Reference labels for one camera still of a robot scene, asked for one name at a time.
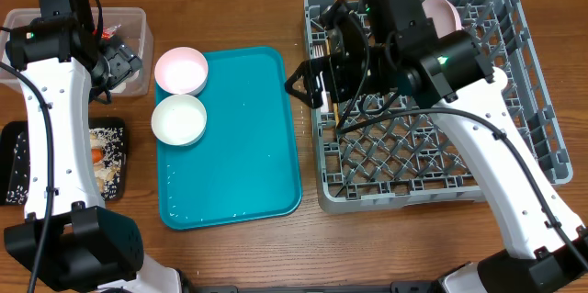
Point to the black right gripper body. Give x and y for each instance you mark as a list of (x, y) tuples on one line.
[(348, 71)]

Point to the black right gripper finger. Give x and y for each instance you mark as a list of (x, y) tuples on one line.
[(311, 70), (309, 93)]

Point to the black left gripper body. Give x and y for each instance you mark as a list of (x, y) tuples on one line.
[(118, 64)]

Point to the white plastic fork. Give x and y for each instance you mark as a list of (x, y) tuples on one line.
[(318, 53)]

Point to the wooden chopstick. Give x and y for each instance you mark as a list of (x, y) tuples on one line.
[(334, 104)]

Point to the red snack wrapper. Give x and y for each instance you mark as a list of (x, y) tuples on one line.
[(110, 32)]

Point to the pink bowl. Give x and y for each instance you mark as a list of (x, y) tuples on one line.
[(182, 71)]

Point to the large pink plate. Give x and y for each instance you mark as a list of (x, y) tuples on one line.
[(445, 16)]

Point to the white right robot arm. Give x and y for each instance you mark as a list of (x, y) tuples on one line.
[(395, 46)]

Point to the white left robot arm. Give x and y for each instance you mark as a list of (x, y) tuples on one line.
[(69, 240)]

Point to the black food waste tray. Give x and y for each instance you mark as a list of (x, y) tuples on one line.
[(108, 134)]

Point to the grey dishwasher rack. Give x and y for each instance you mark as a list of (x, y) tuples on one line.
[(409, 161)]

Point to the clear plastic bin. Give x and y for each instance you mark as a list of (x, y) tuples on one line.
[(134, 31)]

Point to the white bowl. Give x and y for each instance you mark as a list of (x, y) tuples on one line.
[(179, 120)]

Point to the orange carrot piece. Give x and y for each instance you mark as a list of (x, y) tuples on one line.
[(97, 155)]

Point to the teal plastic tray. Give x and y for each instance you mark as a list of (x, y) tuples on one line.
[(245, 166)]

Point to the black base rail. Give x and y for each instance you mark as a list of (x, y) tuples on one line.
[(321, 289)]

